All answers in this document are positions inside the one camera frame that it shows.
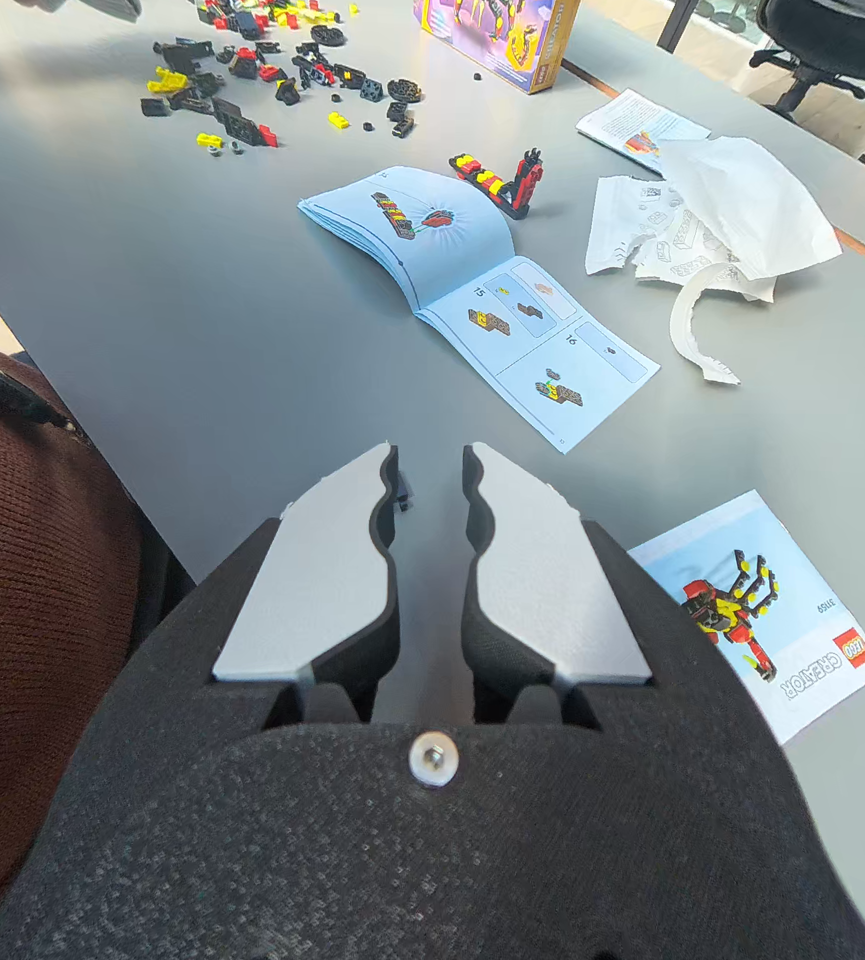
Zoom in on pile of loose toy bricks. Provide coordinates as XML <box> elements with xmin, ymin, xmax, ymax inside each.
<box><xmin>140</xmin><ymin>0</ymin><xmax>425</xmax><ymax>149</ymax></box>

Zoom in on person's brown knit sweater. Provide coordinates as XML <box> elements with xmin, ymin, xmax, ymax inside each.
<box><xmin>0</xmin><ymin>330</ymin><xmax>197</xmax><ymax>957</ymax></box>

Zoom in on dark table leg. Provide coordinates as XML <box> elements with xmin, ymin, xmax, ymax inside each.
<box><xmin>657</xmin><ymin>0</ymin><xmax>701</xmax><ymax>55</ymax></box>

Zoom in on black lanyard with clip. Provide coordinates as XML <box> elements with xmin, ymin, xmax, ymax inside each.
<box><xmin>0</xmin><ymin>352</ymin><xmax>77</xmax><ymax>434</ymax></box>

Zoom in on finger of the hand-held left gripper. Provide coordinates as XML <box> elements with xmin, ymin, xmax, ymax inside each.
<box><xmin>16</xmin><ymin>0</ymin><xmax>143</xmax><ymax>24</ymax></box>

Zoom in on red black toy brick assembly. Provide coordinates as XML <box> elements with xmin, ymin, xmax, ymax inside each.
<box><xmin>449</xmin><ymin>147</ymin><xmax>545</xmax><ymax>220</ymax></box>

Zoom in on folded white leaflet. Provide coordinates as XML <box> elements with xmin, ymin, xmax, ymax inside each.
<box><xmin>576</xmin><ymin>88</ymin><xmax>713</xmax><ymax>177</ymax></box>

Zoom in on purple toy brick box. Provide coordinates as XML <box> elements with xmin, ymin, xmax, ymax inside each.
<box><xmin>411</xmin><ymin>0</ymin><xmax>582</xmax><ymax>96</ymax></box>

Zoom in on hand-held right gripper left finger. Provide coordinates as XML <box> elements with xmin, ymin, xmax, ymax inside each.
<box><xmin>211</xmin><ymin>441</ymin><xmax>404</xmax><ymax>687</ymax></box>

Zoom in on crumpled white paper bag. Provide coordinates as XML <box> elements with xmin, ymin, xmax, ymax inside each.
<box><xmin>657</xmin><ymin>135</ymin><xmax>844</xmax><ymax>303</ymax></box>

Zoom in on torn printed paper bag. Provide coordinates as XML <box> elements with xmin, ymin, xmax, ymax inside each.
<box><xmin>584</xmin><ymin>174</ymin><xmax>749</xmax><ymax>290</ymax></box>

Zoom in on open blue instruction booklet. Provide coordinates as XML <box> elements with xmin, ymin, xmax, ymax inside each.
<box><xmin>297</xmin><ymin>165</ymin><xmax>662</xmax><ymax>455</ymax></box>

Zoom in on closed blue instruction booklet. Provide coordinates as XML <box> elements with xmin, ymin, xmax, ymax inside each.
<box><xmin>627</xmin><ymin>489</ymin><xmax>865</xmax><ymax>746</ymax></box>

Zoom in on black office chair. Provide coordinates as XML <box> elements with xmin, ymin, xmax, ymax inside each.
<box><xmin>747</xmin><ymin>0</ymin><xmax>865</xmax><ymax>114</ymax></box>

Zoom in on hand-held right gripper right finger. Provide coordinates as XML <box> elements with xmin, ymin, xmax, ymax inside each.
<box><xmin>461</xmin><ymin>441</ymin><xmax>654</xmax><ymax>691</ymax></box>

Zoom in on curled white paper strip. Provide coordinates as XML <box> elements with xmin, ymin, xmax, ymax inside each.
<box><xmin>670</xmin><ymin>266</ymin><xmax>741</xmax><ymax>386</ymax></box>

